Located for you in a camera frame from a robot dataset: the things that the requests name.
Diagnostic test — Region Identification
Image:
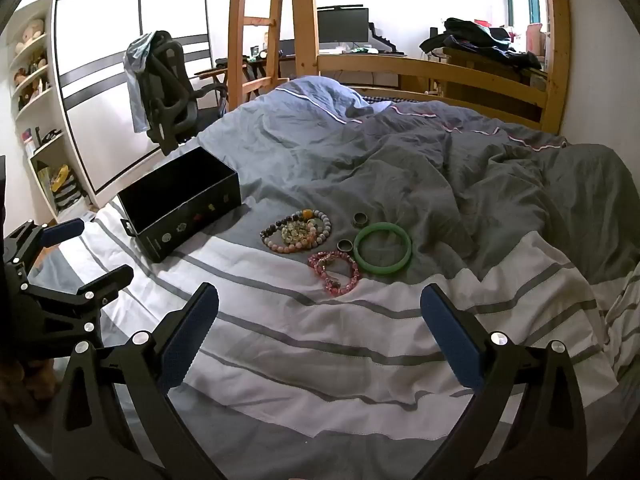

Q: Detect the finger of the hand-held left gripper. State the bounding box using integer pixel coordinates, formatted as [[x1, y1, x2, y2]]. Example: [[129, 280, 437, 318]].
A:
[[15, 265, 135, 358], [2, 218, 85, 271]]

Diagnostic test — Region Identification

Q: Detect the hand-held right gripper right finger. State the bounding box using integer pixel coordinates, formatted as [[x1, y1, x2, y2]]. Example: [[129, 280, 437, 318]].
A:
[[415, 284, 588, 480]]

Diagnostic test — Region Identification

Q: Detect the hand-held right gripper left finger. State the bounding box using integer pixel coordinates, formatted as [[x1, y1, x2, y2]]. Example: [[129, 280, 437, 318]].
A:
[[50, 282, 226, 480]]

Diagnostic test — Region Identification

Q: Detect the black cardboard box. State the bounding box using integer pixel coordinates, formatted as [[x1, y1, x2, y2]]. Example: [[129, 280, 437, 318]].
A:
[[116, 146, 241, 263]]

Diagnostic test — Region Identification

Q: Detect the green jade bangle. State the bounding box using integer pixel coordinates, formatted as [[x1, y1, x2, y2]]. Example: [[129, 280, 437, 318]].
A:
[[354, 221, 413, 275]]

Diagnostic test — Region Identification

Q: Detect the pale pink beaded bracelet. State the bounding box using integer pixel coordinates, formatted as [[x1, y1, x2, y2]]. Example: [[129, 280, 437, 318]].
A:
[[264, 230, 327, 254]]

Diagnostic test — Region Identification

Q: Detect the deep pink beaded bracelet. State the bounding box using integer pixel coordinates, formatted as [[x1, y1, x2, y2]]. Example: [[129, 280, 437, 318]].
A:
[[307, 250, 361, 296]]

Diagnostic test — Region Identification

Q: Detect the yellow crystal beaded bracelet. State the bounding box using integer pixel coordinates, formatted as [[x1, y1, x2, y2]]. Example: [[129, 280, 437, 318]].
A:
[[281, 220, 315, 244]]

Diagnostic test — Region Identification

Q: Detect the grey white beaded bracelet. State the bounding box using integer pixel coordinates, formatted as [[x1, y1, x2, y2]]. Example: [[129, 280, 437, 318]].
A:
[[260, 208, 332, 246]]

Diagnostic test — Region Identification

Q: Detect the white bookshelf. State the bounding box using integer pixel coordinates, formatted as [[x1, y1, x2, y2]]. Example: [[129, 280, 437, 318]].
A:
[[2, 0, 98, 221]]

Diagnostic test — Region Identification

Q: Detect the white grey striped bedsheet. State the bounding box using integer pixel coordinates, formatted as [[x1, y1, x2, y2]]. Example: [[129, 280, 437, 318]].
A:
[[15, 200, 640, 480]]

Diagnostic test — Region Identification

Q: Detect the grey blue garment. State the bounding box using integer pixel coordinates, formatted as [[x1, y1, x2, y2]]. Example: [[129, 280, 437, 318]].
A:
[[124, 31, 171, 133]]

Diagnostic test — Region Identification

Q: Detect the white sliding door wardrobe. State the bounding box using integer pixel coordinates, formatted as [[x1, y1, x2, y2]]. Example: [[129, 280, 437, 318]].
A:
[[52, 0, 211, 206]]

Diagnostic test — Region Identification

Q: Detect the black office chair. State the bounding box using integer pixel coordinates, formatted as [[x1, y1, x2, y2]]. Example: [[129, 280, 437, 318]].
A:
[[145, 32, 228, 156]]

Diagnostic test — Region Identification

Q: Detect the grey duvet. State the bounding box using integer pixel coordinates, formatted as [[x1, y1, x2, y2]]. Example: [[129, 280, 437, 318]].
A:
[[192, 76, 640, 286]]

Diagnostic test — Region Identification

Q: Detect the beige plush toy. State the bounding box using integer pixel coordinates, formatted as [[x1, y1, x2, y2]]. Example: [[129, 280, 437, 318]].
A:
[[15, 19, 46, 53]]

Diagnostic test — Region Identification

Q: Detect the wooden ladder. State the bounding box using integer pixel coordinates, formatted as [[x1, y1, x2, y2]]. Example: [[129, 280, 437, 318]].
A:
[[227, 0, 288, 111]]

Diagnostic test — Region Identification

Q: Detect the pile of dark clothes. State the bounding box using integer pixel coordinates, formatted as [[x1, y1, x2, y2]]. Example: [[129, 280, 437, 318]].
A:
[[420, 17, 543, 68]]

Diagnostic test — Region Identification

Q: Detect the black computer monitor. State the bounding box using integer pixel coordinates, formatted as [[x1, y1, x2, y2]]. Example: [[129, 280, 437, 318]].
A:
[[317, 7, 370, 46]]

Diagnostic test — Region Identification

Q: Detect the wooden bed frame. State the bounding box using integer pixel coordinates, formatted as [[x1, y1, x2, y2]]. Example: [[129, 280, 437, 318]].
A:
[[287, 0, 571, 133]]

